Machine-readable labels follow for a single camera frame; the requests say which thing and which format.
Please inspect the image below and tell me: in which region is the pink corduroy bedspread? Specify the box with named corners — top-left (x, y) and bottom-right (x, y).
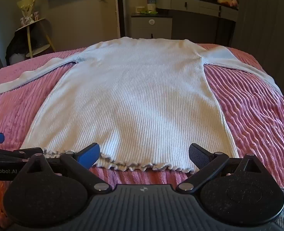
top-left (0, 48), bottom-right (284, 228)

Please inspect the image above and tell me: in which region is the grey dressing table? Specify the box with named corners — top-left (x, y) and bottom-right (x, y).
top-left (157, 0), bottom-right (238, 46)

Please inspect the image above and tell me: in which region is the white ribbed knit sweater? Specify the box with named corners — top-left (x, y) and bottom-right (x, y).
top-left (0, 37), bottom-right (279, 173)

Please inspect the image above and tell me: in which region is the grey curtain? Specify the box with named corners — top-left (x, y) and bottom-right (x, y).
top-left (232, 0), bottom-right (284, 94)

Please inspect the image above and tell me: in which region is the wrapped flower bouquet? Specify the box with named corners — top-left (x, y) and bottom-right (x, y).
top-left (17, 0), bottom-right (35, 25)

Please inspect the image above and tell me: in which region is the tall white standing panel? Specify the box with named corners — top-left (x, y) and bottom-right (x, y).
top-left (115, 0), bottom-right (126, 38)

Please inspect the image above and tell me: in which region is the pink plush toy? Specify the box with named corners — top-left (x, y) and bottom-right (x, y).
top-left (230, 0), bottom-right (239, 7)

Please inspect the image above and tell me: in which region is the round two-tier side table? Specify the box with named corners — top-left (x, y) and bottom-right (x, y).
top-left (5, 18), bottom-right (55, 66)

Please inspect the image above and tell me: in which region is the grey bedside cabinet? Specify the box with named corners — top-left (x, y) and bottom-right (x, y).
top-left (130, 14), bottom-right (172, 39)

